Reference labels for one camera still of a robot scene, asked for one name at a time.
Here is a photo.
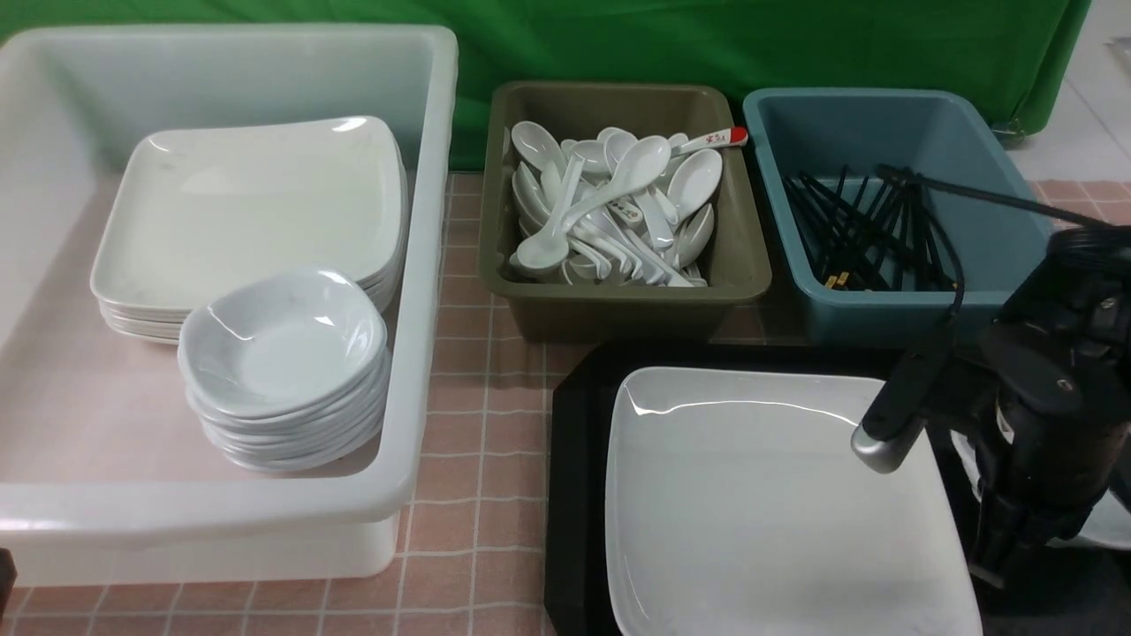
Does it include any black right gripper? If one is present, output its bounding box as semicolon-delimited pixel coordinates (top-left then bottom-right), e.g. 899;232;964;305
929;323;1128;588

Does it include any large white square plate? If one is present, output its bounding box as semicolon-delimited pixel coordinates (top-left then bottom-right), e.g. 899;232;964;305
604;367;983;635

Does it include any small white dish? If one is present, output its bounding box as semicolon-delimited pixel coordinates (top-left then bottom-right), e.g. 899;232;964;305
950;432;1130;551

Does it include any white ceramic spoon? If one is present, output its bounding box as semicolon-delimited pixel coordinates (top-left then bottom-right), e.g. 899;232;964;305
513;134;673;273

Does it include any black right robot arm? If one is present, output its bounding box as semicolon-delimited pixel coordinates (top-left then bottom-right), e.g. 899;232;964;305
925;227;1128;588

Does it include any pile of black chopsticks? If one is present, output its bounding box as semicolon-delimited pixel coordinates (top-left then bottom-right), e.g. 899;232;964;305
782;167;965;292

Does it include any blue plastic bin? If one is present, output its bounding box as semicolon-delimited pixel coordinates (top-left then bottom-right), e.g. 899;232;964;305
742;87;1054;349

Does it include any olive plastic bin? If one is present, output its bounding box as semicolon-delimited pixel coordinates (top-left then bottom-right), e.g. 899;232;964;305
478;81;772;343

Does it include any green backdrop cloth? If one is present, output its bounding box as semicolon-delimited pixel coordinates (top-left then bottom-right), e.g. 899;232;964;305
1;1;1090;170

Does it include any red tipped white spoon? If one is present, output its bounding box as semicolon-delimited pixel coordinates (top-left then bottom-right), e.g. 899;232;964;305
668;126;750;158

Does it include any black plastic tray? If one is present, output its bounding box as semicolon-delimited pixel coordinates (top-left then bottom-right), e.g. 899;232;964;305
543;340;1130;635

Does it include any pile of white spoons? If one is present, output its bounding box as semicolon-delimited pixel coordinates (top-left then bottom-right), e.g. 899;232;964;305
506;121;724;287

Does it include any pink checkered tablecloth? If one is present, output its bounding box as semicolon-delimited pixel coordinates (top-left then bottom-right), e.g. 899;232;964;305
0;172;1131;636

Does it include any stack of white small bowls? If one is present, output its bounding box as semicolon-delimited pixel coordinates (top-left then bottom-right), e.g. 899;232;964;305
176;269;391;473

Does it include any stack of white square plates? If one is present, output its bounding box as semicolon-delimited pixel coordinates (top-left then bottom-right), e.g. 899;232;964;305
90;117;411;344

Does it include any large white plastic tub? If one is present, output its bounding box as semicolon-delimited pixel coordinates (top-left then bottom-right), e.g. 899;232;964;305
3;24;458;587

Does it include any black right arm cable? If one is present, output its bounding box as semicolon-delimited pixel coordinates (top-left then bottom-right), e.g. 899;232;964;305
875;165;1114;354

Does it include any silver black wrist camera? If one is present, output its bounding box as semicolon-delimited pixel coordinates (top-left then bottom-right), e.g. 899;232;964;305
851;349;951;474

